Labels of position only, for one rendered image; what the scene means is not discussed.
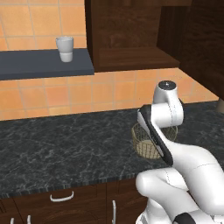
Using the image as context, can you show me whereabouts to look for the dark wood base cabinet door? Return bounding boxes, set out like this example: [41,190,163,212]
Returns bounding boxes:
[0,197,22,224]
[106,178,149,224]
[20,208,107,224]

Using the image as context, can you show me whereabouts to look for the white cup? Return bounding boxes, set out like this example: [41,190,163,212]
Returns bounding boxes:
[55,36,74,63]

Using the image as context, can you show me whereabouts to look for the dark wood drawer front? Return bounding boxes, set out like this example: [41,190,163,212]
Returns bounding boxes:
[11,183,107,224]

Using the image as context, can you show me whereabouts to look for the tan wire basket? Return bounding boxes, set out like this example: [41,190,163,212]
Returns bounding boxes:
[130,122,179,160]

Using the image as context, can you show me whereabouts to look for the dark wood wall cabinet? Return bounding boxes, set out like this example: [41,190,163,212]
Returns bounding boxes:
[84,0,181,74]

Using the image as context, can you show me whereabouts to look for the dark blue wall shelf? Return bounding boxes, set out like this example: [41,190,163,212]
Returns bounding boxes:
[0,48,95,81]

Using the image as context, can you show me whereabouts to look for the white drawer handle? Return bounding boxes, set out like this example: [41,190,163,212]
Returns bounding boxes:
[49,191,75,203]

